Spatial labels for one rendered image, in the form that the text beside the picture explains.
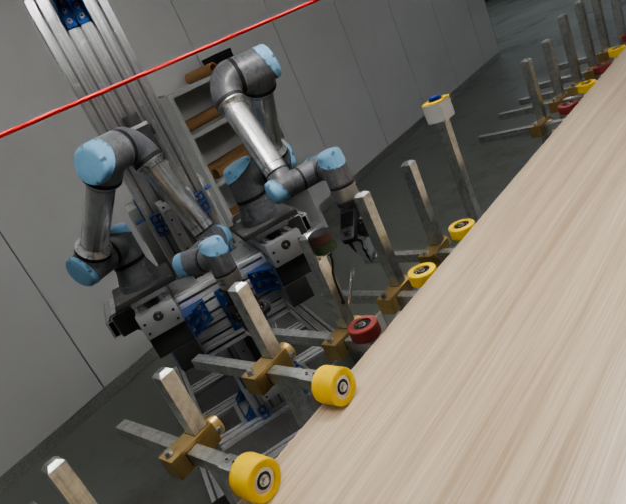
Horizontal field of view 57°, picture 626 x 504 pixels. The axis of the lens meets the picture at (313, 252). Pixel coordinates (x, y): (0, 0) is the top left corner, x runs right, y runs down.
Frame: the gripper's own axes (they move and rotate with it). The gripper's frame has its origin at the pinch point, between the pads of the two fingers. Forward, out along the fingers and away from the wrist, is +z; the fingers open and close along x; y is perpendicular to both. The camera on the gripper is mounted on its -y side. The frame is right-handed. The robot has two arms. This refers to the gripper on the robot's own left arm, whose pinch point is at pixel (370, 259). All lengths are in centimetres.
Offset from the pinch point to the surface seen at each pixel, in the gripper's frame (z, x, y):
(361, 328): 0.6, -5.9, -36.8
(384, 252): -4.3, -7.6, -6.6
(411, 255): 9.5, -7.3, 16.3
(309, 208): 66, 145, 271
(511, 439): 1, -43, -78
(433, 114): -27, -24, 40
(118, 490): 92, 172, 4
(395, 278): 4.6, -7.8, -6.7
